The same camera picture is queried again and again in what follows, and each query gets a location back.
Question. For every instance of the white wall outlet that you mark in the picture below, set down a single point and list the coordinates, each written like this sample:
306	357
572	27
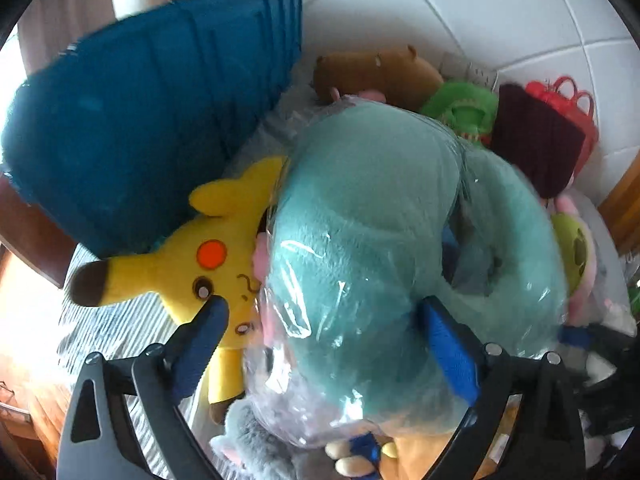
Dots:
475	72

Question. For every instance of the pink pig plush green dress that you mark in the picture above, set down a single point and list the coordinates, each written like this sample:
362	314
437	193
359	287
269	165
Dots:
575	245

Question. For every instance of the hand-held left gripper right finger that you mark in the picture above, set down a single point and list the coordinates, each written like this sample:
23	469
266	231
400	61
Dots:
450	350

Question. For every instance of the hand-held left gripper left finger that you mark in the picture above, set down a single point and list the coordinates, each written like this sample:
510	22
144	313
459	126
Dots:
200	350

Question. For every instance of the yellow plush with red cheeks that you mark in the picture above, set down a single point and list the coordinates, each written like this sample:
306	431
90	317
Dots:
200	240

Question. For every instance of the wooden wall frame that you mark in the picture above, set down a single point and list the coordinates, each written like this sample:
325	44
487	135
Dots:
625	200

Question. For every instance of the dark maroon knit cloth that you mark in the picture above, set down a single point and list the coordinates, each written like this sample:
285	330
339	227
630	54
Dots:
535	145

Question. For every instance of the brown capybara plush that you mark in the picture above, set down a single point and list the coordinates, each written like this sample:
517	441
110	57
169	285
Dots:
380	75

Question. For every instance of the white dragon plush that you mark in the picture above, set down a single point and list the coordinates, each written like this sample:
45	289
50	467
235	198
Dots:
622	317

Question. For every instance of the teal neck pillow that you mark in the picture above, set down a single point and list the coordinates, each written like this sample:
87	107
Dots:
360	260

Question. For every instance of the blue plastic crate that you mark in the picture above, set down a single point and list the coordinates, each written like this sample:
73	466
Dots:
125	125

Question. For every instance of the grey plush with pink ears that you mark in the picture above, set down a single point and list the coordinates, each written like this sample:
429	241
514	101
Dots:
260	445

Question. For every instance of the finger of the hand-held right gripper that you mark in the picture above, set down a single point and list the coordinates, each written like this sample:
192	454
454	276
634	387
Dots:
575	336

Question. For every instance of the white duck plush blue outfit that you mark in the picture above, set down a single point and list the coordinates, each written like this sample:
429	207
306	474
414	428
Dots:
350	465

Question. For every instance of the red handbag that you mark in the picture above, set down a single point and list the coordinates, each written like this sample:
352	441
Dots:
585	120

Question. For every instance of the white curtain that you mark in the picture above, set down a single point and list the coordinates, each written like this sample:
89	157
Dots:
75	10

